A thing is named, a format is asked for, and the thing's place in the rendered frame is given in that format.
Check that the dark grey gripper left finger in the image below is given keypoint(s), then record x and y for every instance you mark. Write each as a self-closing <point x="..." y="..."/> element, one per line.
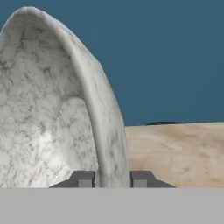
<point x="83" y="178"/>

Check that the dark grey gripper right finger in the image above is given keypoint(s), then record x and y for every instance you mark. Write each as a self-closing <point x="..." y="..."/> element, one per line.
<point x="143" y="178"/>

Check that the white marble bowl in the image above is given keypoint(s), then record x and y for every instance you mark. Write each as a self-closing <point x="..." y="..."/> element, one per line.
<point x="43" y="102"/>

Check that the dark round object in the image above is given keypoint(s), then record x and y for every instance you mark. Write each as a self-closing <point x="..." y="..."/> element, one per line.
<point x="163" y="123"/>

